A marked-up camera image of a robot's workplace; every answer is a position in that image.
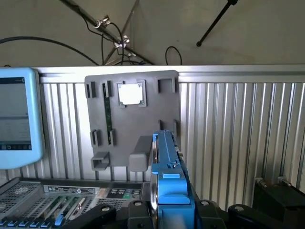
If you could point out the silver stand pole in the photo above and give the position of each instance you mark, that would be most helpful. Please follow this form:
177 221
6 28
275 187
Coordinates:
100 22

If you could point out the blue slot latch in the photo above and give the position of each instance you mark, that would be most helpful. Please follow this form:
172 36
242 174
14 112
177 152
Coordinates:
45 224
3 223
34 224
59 219
23 224
12 224

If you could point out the black mount box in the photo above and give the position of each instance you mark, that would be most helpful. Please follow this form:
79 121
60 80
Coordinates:
278 202

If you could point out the light blue teach pendant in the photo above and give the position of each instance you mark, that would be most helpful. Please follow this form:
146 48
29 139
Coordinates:
14 107

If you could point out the black tripod leg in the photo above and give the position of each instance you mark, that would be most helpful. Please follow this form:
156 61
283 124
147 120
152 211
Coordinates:
214 24

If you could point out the green RAM stick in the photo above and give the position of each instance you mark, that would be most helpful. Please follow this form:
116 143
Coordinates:
107 114

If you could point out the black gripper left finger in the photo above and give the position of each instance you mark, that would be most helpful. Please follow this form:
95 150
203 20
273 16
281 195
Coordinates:
139 214

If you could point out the grey parts rack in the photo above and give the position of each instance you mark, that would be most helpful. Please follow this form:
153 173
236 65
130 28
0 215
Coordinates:
133 119

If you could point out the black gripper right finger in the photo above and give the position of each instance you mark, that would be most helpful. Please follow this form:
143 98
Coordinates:
207 214

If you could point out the open Dell PC case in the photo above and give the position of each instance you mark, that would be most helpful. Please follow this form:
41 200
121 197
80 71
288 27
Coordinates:
112 202

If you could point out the silver CPU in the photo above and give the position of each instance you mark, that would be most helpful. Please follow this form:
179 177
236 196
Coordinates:
130 94

